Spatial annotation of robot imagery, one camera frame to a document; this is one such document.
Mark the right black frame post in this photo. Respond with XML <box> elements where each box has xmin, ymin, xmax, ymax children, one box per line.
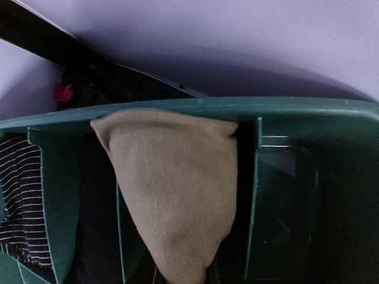
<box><xmin>1</xmin><ymin>1</ymin><xmax>202</xmax><ymax>105</ymax></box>

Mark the olive green underwear white waistband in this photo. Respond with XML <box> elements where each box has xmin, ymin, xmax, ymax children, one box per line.
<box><xmin>91</xmin><ymin>109</ymin><xmax>237</xmax><ymax>283</ymax></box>

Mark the plain dark garment in tray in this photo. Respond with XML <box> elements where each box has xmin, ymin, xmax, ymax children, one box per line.
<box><xmin>66</xmin><ymin>134</ymin><xmax>123</xmax><ymax>283</ymax></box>

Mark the striped dark garment in tray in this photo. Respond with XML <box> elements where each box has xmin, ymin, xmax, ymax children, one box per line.
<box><xmin>1</xmin><ymin>135</ymin><xmax>52</xmax><ymax>269</ymax></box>

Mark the green compartment tray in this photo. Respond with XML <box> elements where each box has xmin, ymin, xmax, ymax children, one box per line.
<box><xmin>1</xmin><ymin>97</ymin><xmax>378</xmax><ymax>283</ymax></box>

